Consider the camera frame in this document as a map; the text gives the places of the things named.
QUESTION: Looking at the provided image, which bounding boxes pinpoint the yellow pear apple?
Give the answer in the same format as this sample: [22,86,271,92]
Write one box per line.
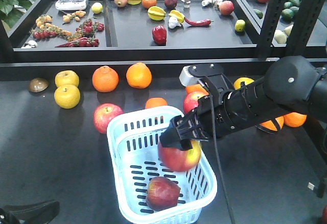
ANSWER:
[54,84,81,109]
[55,70,79,87]

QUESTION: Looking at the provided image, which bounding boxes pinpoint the white garlic bulb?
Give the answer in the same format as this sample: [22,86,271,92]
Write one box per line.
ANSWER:
[168,16,182,29]

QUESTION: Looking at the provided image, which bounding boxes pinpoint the yellow pear apple lower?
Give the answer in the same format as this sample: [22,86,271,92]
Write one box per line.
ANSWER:
[54,84,81,109]

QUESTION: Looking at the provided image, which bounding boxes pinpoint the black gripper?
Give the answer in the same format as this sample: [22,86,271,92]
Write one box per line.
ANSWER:
[158,81,266,151]

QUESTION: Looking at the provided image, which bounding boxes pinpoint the pink red apple left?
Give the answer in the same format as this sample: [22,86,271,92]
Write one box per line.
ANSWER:
[94,103,124,134]

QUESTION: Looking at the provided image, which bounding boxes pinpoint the small tangerine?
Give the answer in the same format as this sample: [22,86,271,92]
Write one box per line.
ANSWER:
[283,112,307,128]
[257,116,284,134]

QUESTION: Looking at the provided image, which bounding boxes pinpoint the small tangerine left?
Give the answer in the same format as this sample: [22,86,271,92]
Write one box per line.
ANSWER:
[257,116,284,134]

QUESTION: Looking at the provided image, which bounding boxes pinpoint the orange back left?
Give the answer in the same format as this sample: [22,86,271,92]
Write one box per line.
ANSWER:
[92,65,119,92]

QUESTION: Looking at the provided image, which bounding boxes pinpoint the red chili pepper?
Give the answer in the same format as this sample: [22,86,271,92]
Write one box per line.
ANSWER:
[184,17,213,27]

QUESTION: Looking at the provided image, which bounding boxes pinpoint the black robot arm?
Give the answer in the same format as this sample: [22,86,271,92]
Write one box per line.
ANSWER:
[160,56,326,151]

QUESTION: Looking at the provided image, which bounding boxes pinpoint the small tangerine right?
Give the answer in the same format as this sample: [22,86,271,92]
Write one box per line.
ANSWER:
[283,112,307,128]

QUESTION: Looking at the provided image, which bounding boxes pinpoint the light blue plastic basket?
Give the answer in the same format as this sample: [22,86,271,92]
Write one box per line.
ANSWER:
[107,106,217,223]

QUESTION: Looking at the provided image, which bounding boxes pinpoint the yellow round citrus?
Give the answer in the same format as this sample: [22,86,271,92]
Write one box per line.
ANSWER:
[233,77,254,89]

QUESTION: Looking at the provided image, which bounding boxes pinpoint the yellow pear apple upper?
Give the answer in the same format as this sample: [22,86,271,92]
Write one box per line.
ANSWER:
[55,70,79,87]

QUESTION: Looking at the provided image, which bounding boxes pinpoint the pink red apple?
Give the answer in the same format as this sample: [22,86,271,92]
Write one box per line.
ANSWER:
[183,91,207,114]
[94,103,124,134]

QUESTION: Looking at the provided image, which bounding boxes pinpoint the brown mushroom cap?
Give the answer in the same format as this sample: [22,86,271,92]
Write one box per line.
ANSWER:
[29,77,49,93]

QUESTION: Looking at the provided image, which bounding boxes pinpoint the small orange left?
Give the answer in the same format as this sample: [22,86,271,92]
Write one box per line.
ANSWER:
[145,97,168,109]

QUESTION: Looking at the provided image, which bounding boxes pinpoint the white pear large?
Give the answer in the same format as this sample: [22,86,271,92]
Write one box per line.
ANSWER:
[274,30,288,44]

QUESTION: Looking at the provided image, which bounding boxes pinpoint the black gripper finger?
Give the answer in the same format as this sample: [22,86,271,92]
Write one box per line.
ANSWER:
[1,200,60,224]

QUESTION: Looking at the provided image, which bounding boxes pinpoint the black wood produce display stand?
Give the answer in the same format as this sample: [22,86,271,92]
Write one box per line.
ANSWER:
[0,0,327,224]

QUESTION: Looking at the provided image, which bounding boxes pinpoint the pink red apple centre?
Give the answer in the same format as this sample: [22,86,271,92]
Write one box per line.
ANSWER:
[183,91,207,114]

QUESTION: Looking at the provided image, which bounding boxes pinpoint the red bell pepper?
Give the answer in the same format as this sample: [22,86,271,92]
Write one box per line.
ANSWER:
[152,25,167,45]

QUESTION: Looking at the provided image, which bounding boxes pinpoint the orange behind centre apple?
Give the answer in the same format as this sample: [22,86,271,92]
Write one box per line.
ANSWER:
[185,84,208,94]

